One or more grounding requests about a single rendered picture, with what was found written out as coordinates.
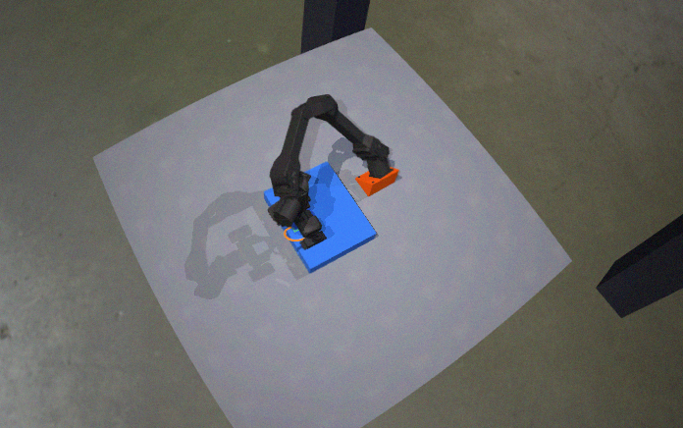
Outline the blue flat deck plate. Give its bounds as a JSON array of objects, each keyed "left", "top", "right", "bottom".
[{"left": 286, "top": 161, "right": 377, "bottom": 274}]

